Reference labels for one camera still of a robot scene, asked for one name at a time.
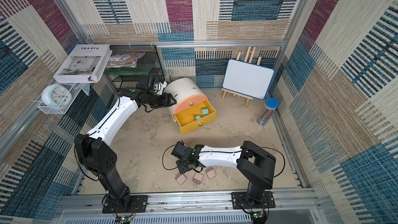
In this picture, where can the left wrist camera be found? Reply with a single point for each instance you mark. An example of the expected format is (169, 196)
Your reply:
(150, 83)

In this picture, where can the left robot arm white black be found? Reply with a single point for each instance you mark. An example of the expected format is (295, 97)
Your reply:
(93, 149)

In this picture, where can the blue lid pencil canister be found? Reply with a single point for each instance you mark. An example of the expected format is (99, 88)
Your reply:
(270, 106)

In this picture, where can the green plug cube one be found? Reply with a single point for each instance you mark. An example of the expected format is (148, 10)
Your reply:
(205, 111)

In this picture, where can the pink top drawer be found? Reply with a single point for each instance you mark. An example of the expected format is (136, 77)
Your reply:
(185, 102)

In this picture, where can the pink plug cube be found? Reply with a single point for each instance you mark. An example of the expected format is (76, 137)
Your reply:
(210, 172)
(180, 178)
(197, 179)

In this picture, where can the yellow drawer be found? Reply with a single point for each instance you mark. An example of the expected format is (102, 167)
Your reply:
(186, 119)

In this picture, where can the colourful snack bag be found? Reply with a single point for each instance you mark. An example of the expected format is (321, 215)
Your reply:
(124, 59)

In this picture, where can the black wire shelf rack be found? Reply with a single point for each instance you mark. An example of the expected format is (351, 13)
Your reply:
(148, 64)

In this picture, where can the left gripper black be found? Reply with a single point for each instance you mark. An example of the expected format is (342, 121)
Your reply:
(166, 101)

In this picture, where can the white round drawer cabinet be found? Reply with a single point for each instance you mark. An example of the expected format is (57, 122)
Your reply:
(184, 86)

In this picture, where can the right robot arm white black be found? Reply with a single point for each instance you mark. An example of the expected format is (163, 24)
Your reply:
(254, 162)

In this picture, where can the white alarm clock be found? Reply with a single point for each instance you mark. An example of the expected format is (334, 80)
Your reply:
(56, 95)

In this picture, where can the white magazine book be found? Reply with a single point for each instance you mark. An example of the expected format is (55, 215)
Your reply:
(84, 65)

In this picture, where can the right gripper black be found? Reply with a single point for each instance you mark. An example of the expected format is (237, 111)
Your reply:
(185, 164)

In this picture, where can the white board on easel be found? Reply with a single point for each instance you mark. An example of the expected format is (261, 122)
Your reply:
(245, 79)

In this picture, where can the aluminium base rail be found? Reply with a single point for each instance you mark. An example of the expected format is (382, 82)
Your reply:
(280, 206)

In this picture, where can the white wire basket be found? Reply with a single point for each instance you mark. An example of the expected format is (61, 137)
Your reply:
(75, 89)

